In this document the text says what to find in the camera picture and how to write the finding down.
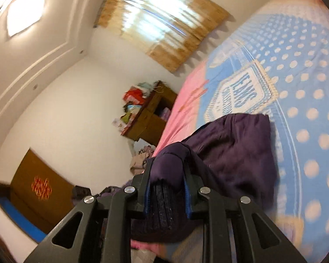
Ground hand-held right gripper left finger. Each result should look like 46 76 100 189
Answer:
24 157 154 263

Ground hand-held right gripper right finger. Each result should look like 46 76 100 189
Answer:
182 159 308 263

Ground purple quilted jacket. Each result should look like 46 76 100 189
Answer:
125 113 281 245

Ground pile of beige clothes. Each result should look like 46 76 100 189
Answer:
129 145 157 176

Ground red knot door ornament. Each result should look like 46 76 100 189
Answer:
31 176 53 200

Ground brown wooden desk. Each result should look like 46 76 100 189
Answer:
121 81 178 146

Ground heap of colourful desk clutter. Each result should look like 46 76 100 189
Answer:
113 82 157 132

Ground brown wooden door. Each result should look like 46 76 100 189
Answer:
9 148 76 235

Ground pink bedsheet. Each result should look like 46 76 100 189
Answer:
130 65 209 252

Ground pink boxes in desk shelf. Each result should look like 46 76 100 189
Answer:
159 107 172 121

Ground cream wooden bed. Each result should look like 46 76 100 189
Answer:
130 0 329 263

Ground wide yellow patterned curtain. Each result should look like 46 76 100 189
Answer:
93 0 231 73

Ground white ceiling light panel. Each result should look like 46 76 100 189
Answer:
6 0 47 38

